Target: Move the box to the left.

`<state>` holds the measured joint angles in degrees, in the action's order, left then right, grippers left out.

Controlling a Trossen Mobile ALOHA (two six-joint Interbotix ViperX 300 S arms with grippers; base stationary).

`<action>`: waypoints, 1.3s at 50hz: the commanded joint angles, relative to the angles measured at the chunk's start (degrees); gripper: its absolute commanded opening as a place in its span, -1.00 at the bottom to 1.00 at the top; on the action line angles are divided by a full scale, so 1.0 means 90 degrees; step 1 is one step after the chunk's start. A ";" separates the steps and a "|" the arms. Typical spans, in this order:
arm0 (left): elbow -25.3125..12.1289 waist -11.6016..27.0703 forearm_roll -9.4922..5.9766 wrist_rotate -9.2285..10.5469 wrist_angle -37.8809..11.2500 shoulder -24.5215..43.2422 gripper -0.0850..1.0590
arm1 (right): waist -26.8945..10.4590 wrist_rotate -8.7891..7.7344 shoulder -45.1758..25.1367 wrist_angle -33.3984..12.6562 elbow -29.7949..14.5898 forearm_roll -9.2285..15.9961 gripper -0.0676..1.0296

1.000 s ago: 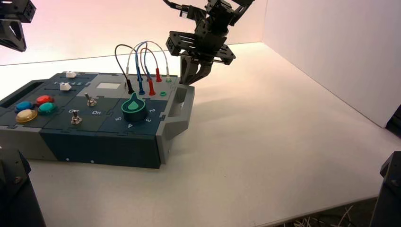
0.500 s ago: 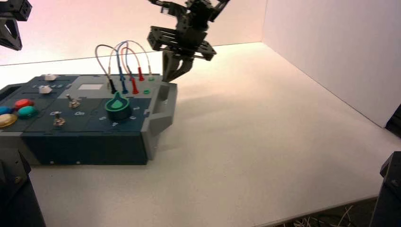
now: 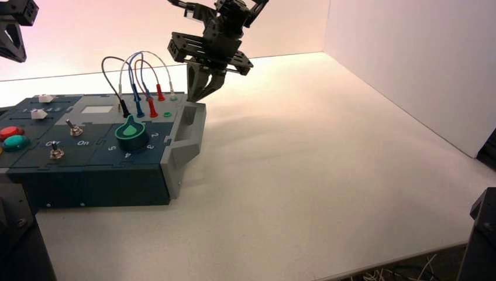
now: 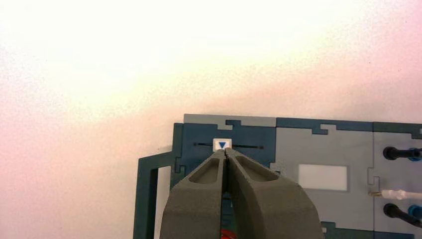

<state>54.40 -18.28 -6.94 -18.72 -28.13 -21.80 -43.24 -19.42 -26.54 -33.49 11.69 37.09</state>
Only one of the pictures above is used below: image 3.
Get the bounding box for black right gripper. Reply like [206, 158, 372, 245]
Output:
[167, 21, 254, 103]

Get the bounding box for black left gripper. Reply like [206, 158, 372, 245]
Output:
[0, 0, 40, 64]

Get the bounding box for blue and grey control box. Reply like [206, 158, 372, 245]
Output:
[0, 92, 207, 209]

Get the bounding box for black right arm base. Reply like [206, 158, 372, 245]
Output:
[457, 187, 496, 281]

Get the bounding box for red push button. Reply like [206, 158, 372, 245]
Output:
[0, 126, 25, 142]

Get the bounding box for rotary knob with green pointer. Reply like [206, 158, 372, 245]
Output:
[115, 114, 150, 152]

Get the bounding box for green push button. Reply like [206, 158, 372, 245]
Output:
[2, 135, 31, 153]

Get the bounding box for white patch cable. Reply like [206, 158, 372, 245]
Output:
[118, 50, 176, 102]

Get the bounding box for red patch cable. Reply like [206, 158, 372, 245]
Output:
[134, 59, 166, 118]

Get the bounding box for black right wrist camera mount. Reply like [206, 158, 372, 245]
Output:
[167, 0, 218, 24]

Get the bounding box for blue patch cable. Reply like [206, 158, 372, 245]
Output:
[128, 51, 154, 118]

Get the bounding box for black patch cable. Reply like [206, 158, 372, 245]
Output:
[101, 56, 132, 118]

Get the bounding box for metal toggle switch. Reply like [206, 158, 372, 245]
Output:
[49, 141, 66, 160]
[66, 119, 83, 137]

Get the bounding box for loose white wire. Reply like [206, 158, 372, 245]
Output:
[416, 253, 439, 281]

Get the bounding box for black object at wall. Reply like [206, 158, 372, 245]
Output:
[476, 128, 496, 172]

